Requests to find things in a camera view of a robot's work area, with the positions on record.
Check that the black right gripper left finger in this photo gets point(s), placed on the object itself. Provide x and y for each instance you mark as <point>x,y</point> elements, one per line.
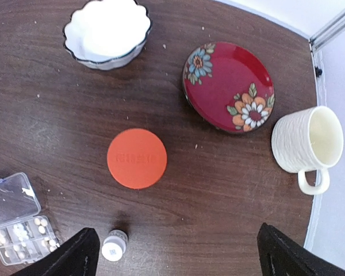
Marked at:
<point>77,256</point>

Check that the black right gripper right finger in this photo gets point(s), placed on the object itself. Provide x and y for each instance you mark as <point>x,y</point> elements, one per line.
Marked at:
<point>280,255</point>

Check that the small white pill bottle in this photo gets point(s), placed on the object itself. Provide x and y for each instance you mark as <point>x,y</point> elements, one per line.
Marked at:
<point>114,245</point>

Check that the clear plastic pill organizer box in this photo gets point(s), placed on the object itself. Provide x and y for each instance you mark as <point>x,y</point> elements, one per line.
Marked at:
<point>26,236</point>

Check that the orange cylindrical bottle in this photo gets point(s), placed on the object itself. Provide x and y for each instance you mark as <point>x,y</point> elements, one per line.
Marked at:
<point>137,158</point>

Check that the cream ribbed mug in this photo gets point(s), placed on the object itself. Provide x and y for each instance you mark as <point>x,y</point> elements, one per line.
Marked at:
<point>308,143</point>

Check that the red floral plate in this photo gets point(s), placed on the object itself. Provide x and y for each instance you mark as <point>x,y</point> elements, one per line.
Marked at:
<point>228,87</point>

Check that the white scalloped bowl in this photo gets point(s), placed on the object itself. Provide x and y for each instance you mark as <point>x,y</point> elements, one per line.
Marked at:
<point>106,35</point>

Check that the right aluminium frame post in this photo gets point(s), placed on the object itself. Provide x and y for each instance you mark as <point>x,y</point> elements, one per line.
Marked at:
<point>327,33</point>

